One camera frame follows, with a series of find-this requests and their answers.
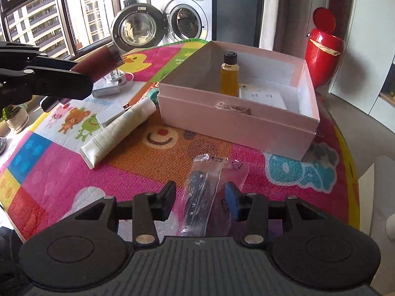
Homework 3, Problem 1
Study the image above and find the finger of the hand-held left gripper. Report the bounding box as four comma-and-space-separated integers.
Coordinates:
0, 41, 79, 75
0, 69, 94, 100

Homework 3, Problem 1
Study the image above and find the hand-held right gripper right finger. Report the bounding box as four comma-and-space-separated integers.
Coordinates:
225, 181, 321, 249

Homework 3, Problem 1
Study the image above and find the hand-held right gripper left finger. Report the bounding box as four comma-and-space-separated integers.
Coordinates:
76, 180, 177, 250

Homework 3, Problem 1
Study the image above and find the clear packet with black item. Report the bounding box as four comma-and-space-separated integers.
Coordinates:
179, 153, 228, 236

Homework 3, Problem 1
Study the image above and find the red bottle with silver cap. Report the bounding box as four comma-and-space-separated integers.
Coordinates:
70, 44, 125, 79

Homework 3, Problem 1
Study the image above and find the white cream tube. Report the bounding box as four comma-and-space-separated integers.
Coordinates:
79, 99, 157, 169

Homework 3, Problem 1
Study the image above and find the pink cardboard box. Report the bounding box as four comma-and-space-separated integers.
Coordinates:
157, 40, 320, 161

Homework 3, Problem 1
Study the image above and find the clear plastic bag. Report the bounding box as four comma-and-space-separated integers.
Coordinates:
216, 160, 250, 222

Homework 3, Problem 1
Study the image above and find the white flat box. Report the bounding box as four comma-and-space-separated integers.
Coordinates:
92, 85, 120, 97

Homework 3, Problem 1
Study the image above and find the white charger adapter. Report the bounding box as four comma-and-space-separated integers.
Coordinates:
95, 103, 132, 128

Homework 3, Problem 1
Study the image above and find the potted plant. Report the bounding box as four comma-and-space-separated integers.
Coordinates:
0, 105, 30, 134

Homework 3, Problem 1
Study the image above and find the colourful cartoon play mat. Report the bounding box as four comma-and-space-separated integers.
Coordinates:
0, 38, 360, 244

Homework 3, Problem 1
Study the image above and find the twine tag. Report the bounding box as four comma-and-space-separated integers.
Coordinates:
216, 101, 252, 115

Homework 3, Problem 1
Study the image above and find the round washing machine door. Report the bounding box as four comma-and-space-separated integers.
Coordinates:
110, 4, 169, 53

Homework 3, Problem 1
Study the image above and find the amber oil bottle black cap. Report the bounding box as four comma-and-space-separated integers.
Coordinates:
220, 52, 240, 97

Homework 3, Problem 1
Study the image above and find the red trash bin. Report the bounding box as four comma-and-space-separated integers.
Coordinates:
305, 6, 344, 88

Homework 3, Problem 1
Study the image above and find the grey curtain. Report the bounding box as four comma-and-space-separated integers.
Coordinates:
259, 0, 309, 59

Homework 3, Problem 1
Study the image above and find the white cabinet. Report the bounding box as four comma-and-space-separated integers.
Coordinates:
329, 0, 395, 127

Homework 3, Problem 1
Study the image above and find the black window frame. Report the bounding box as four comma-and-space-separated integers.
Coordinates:
0, 0, 124, 59

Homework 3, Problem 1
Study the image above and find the white wall plug with cable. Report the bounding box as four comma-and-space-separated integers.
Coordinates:
105, 69, 134, 85

